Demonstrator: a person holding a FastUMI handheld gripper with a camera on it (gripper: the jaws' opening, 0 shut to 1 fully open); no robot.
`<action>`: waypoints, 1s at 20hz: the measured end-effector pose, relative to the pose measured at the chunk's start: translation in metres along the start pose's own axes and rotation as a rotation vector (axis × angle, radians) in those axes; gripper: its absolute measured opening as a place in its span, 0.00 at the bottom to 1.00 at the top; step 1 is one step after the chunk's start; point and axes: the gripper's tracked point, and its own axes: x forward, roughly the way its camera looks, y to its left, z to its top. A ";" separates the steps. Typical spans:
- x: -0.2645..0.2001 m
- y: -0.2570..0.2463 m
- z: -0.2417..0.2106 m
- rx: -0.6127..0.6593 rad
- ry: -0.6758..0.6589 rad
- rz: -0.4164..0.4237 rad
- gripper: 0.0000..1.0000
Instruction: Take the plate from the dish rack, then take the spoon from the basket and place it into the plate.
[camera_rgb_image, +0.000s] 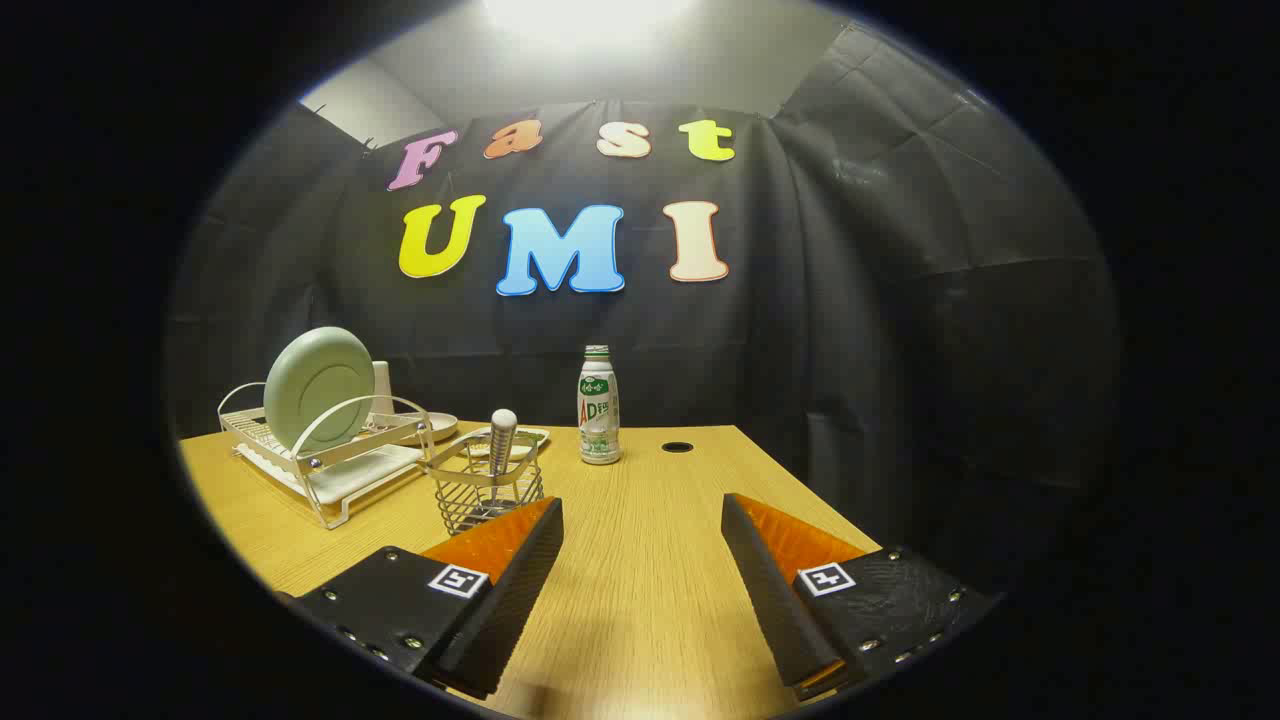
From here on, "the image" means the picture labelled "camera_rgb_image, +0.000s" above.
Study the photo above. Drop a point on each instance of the white toaster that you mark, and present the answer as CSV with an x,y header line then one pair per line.
x,y
382,390

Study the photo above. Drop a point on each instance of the white divided dish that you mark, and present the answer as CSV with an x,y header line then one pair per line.
x,y
530,437

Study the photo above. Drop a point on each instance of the black backdrop cloth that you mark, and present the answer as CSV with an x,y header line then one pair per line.
x,y
880,330

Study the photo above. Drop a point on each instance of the beige round plate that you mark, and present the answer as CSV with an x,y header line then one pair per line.
x,y
440,425

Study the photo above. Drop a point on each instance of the pale green plate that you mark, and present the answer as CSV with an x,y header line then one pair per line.
x,y
315,385

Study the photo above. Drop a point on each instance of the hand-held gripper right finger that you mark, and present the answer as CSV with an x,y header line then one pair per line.
x,y
775,600

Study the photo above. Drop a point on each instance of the white green-label drink bottle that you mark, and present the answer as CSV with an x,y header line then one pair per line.
x,y
598,415

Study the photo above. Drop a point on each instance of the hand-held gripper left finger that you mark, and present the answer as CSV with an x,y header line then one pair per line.
x,y
500,620

